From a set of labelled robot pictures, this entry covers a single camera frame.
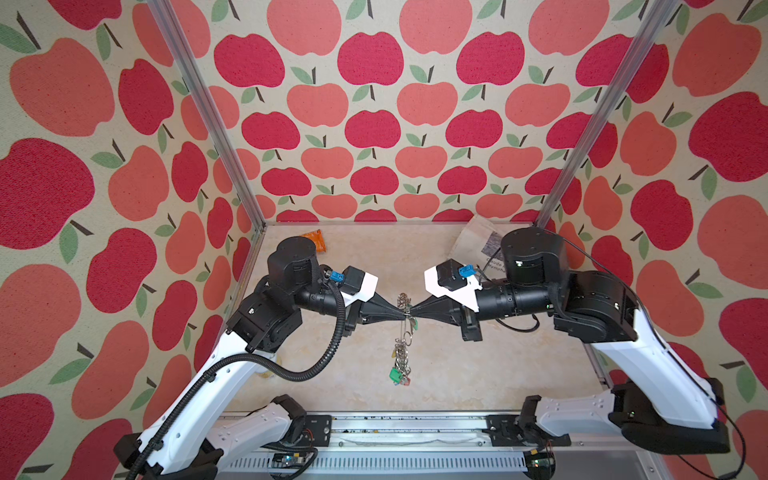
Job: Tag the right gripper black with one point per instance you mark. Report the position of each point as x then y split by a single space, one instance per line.
448 310

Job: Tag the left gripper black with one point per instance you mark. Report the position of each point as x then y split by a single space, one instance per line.
376 309

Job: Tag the metal ring plate with keyrings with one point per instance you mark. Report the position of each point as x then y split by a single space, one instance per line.
400 372

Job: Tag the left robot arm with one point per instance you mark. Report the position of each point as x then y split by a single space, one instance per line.
240 360

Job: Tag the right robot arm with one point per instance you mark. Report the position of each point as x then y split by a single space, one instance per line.
665 407

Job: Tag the canvas Monet tote bag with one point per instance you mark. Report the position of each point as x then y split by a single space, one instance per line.
478 244

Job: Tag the orange snack packet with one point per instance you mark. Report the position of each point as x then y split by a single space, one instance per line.
318 240

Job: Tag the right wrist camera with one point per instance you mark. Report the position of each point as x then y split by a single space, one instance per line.
454 280

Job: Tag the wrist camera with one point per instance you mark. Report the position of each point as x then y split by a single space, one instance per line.
454 280
355 284

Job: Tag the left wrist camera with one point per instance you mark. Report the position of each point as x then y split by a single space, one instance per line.
355 284

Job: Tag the front aluminium rail base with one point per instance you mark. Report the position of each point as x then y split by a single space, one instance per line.
445 445

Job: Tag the left aluminium frame post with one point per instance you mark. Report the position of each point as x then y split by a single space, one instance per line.
170 27

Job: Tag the aluminium frame post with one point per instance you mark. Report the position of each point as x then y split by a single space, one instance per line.
170 27
656 19

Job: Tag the right aluminium frame post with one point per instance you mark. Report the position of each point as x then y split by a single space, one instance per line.
656 19

